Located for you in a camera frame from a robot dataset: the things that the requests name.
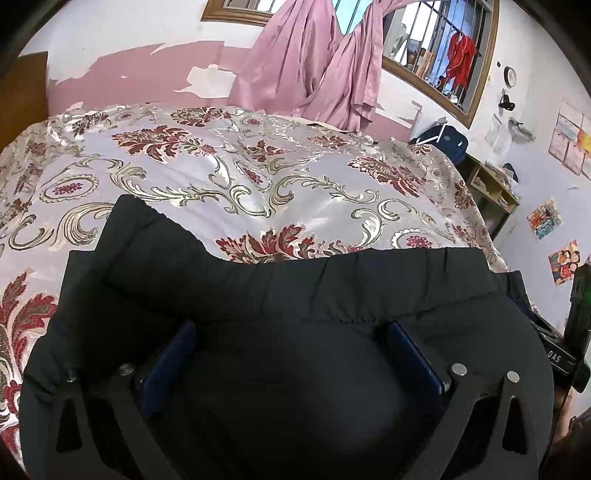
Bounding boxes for colourful wall poster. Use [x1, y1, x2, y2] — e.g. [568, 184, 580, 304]
[548, 240, 582, 285]
[527, 198, 563, 240]

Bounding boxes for wooden shelf desk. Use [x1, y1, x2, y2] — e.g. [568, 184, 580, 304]
[458, 154, 520, 240]

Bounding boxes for round wall clock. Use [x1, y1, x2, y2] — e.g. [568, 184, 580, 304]
[503, 66, 517, 88]

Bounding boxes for pink curtain left panel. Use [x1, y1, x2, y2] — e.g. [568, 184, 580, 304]
[228, 0, 342, 117]

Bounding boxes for blue chair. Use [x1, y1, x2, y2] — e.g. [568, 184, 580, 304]
[411, 123, 469, 166]

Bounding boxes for wall certificates papers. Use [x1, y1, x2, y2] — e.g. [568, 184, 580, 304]
[548, 99, 591, 180]

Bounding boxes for floral satin bedspread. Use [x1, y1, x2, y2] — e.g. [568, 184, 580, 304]
[1, 104, 507, 458]

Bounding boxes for wooden headboard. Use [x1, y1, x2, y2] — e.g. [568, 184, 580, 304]
[0, 52, 49, 149]

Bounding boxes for wooden framed window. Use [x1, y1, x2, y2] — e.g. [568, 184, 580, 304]
[202, 1, 500, 127]

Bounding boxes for red hanging garment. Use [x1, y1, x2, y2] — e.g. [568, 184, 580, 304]
[443, 31, 476, 89]

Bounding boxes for black garment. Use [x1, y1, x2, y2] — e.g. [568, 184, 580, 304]
[20, 195, 554, 479]

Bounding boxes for pink curtain right panel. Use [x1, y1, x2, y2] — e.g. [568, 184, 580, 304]
[295, 1, 409, 132]

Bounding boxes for pink curtain panel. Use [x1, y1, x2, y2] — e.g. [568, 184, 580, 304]
[228, 0, 342, 117]
[295, 1, 409, 132]

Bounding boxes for person's left hand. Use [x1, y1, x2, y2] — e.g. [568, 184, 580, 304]
[540, 389, 590, 480]

